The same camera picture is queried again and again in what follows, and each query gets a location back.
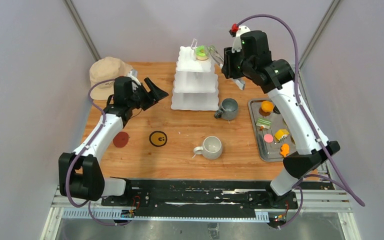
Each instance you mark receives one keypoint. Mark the black yellow smiley coaster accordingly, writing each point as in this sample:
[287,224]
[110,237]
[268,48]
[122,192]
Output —
[158,138]

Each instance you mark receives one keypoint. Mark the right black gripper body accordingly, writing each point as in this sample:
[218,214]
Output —
[246,67]

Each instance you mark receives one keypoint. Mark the beige bucket hat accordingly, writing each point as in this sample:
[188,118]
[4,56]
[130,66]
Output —
[108,68]

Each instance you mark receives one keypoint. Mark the green frosted donut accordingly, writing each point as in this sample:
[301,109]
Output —
[201,53]

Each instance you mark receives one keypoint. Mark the pink round macaron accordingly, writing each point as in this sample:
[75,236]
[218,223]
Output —
[268,138]

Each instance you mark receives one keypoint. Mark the yellow cake slice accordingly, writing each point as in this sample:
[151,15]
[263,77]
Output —
[281,134]

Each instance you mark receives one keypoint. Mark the metal serving tray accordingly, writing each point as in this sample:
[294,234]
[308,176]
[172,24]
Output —
[269,152]

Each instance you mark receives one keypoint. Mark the orange cupcake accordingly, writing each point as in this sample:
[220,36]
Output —
[267,106]

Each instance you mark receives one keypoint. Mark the metal tongs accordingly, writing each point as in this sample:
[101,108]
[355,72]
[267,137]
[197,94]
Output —
[214,54]

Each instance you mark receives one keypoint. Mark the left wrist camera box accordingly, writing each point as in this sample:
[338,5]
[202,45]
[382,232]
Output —
[133,75]

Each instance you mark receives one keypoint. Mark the white three-tier dessert stand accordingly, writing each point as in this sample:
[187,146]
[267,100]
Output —
[195,85]

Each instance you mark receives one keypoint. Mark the red round coaster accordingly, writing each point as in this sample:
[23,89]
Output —
[121,139]

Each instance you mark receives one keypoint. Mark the dark grey ceramic mug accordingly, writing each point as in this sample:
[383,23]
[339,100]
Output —
[228,110]

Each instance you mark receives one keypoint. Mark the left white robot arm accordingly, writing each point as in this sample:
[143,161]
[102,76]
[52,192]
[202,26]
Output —
[80,175]

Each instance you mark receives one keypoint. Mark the white ceramic mug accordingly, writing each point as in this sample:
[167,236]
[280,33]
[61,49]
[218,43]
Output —
[211,148]

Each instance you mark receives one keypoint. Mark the black round cookie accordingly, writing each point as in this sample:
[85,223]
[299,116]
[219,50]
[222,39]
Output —
[276,110]

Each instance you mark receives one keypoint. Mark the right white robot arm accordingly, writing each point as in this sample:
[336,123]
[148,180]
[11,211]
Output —
[313,148]

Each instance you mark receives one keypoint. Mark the green white layered sandwich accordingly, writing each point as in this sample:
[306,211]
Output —
[263,123]

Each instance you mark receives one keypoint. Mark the orange fish-shaped pastry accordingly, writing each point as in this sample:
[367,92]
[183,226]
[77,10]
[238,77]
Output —
[284,150]

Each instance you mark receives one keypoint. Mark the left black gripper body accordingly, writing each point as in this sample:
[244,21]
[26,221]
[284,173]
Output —
[139,98]

